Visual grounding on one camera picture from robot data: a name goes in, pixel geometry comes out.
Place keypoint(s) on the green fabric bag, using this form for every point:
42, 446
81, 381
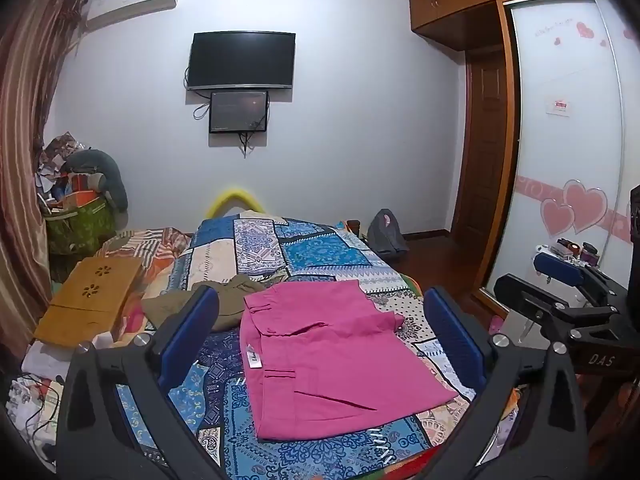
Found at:
80, 227

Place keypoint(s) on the orange box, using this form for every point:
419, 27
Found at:
75, 199

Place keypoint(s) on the pile of crumpled papers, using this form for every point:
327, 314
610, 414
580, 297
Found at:
57, 157

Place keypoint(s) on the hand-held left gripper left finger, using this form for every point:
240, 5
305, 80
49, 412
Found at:
196, 324

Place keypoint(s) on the olive green pants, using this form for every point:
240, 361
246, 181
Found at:
235, 300

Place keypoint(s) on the patchwork printed blanket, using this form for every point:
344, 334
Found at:
320, 250

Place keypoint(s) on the wooden overhead cabinet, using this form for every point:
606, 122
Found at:
460, 0

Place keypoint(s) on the dark brown cup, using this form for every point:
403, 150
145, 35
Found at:
353, 226

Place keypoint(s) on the brown wooden door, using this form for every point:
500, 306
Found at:
482, 160

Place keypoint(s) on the large black wall television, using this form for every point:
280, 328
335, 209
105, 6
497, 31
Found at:
241, 60

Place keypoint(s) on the yellow foam arch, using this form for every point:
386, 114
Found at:
235, 196

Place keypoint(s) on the small black wall monitor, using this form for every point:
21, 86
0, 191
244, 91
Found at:
239, 111

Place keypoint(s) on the brown striped curtain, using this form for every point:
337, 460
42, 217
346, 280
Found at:
30, 135

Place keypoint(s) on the wooden lap desk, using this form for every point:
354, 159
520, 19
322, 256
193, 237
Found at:
85, 300

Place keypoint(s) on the striped orange blanket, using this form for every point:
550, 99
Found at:
150, 247

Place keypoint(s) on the pink floor item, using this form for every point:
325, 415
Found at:
496, 325

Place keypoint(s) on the grey neck pillow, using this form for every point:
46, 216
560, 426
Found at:
112, 180

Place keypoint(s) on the white heart-print wardrobe door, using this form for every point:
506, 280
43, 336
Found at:
565, 160

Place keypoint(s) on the grey backpack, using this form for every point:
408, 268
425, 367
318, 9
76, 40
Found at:
386, 232

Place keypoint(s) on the white red door label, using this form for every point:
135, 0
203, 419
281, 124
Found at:
558, 106

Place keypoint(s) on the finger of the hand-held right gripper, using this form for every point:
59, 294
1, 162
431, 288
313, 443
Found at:
540, 305
557, 265

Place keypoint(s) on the white air conditioner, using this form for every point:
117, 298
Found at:
132, 0

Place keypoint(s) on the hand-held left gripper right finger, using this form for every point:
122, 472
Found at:
452, 331

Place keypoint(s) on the white crumpled cloth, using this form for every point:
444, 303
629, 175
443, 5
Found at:
37, 360

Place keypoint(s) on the pink pants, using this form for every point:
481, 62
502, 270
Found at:
340, 360

